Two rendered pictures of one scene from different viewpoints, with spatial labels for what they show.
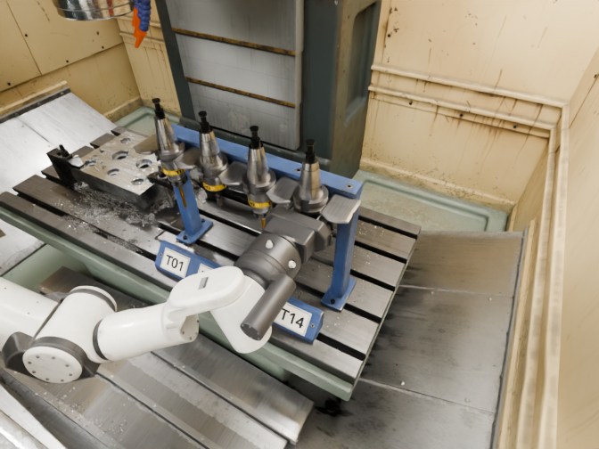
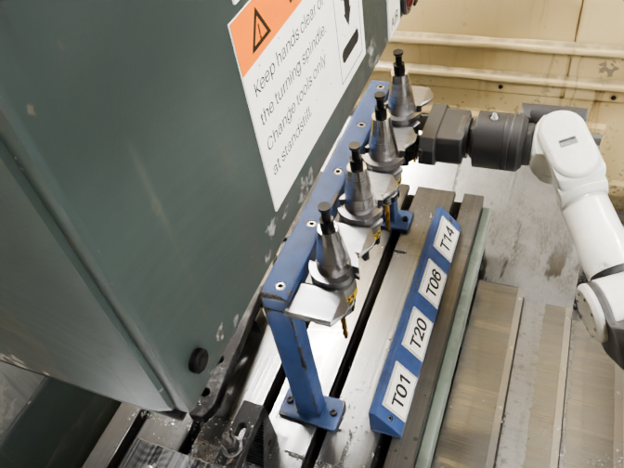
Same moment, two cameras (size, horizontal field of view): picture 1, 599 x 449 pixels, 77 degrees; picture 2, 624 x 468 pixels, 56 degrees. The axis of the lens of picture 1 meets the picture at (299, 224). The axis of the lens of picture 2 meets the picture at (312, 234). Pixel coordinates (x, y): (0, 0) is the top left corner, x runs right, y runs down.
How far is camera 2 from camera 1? 1.03 m
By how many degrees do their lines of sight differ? 59
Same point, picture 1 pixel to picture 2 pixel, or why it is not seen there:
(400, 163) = not seen: hidden behind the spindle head
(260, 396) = (496, 322)
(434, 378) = (436, 175)
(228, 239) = (321, 355)
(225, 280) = (563, 121)
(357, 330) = (432, 200)
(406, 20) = not seen: outside the picture
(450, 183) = not seen: hidden behind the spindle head
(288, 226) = (449, 124)
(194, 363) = (490, 396)
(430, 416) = (474, 175)
